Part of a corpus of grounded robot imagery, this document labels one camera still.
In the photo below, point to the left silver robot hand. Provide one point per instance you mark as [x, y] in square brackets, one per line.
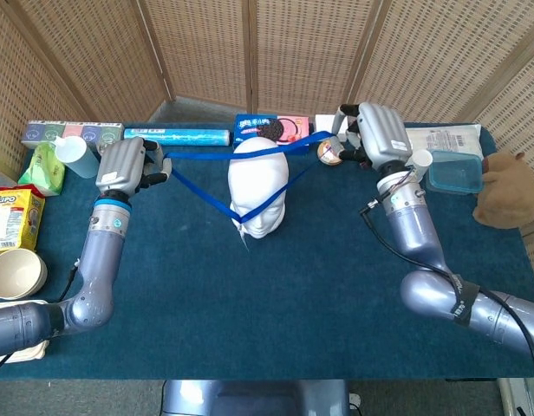
[119, 167]

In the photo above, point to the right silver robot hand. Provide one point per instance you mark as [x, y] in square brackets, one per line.
[382, 134]

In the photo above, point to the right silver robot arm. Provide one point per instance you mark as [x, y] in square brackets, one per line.
[412, 229]

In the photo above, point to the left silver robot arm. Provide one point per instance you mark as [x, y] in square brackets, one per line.
[100, 255]

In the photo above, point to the pale green cup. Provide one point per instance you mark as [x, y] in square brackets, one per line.
[78, 158]

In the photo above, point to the stacked flower paper cups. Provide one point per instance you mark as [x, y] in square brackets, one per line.
[423, 160]

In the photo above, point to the round gold tin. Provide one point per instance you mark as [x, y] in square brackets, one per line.
[330, 155]

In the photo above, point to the small white box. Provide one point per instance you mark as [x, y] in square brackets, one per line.
[324, 122]

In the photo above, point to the long multicolour tea box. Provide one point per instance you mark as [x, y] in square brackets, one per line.
[72, 132]

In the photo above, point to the blue plastic wrap roll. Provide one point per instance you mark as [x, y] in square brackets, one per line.
[176, 137]

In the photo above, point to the white plastic bag pack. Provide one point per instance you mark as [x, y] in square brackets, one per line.
[449, 138]

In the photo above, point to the green wet wipes pack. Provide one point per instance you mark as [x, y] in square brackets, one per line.
[43, 171]

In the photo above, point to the clear blue-rimmed food container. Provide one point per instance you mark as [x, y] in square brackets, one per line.
[455, 175]

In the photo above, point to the blue pink cookie box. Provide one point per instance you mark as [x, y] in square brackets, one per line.
[271, 128]

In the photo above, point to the yellow biscuit bag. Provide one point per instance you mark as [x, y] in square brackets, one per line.
[11, 221]

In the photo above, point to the white foam mannequin head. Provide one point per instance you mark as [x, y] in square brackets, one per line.
[258, 182]

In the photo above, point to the wicker folding screen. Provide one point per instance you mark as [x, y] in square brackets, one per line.
[197, 52]

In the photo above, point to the brown plush toy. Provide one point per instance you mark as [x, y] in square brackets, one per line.
[507, 195]

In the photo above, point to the beige bowl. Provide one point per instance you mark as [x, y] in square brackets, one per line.
[15, 275]

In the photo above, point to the blue velvet tablecloth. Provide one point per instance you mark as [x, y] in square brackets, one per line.
[206, 303]

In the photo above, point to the beige clamshell lunch box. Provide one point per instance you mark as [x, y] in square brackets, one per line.
[33, 350]

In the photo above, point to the silver robot torso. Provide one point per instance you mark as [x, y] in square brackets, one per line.
[249, 398]

